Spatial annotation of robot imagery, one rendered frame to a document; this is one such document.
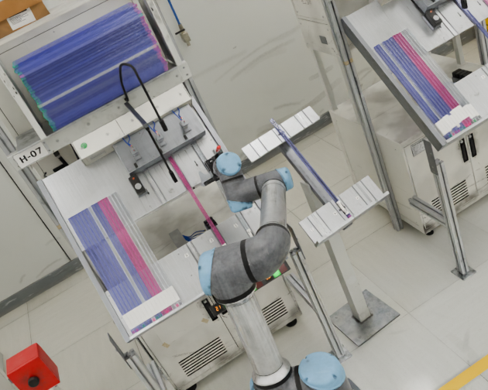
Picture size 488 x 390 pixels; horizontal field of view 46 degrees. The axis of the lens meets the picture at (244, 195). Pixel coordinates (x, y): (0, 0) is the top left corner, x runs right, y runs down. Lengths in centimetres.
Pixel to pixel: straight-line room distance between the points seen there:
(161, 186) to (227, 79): 189
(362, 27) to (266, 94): 166
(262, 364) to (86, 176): 109
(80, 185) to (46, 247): 186
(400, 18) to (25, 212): 262
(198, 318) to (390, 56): 141
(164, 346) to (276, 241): 128
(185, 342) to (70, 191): 87
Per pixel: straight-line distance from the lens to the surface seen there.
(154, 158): 222
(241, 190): 180
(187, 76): 235
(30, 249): 413
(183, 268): 218
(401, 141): 274
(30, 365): 232
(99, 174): 230
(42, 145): 231
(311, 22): 291
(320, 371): 165
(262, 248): 144
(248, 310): 153
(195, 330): 264
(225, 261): 146
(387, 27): 266
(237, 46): 401
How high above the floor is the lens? 201
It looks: 30 degrees down
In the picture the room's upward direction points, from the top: 25 degrees counter-clockwise
